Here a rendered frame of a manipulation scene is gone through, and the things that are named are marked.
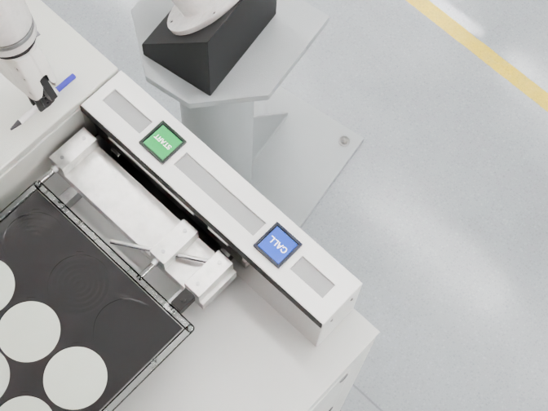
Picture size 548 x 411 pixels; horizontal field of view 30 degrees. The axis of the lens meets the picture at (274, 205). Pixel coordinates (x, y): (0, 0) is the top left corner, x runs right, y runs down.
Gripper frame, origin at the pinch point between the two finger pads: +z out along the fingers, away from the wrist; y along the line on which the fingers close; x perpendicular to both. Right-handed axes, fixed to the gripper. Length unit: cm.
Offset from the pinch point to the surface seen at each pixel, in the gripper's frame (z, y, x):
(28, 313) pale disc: 13.8, 20.6, -25.2
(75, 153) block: 10.5, 5.9, -1.1
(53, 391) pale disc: 15.8, 32.6, -31.0
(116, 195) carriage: 14.8, 14.8, -1.0
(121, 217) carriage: 15.4, 18.3, -3.1
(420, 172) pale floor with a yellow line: 105, 20, 78
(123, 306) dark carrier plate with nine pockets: 15.5, 30.5, -13.9
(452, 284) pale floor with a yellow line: 109, 46, 60
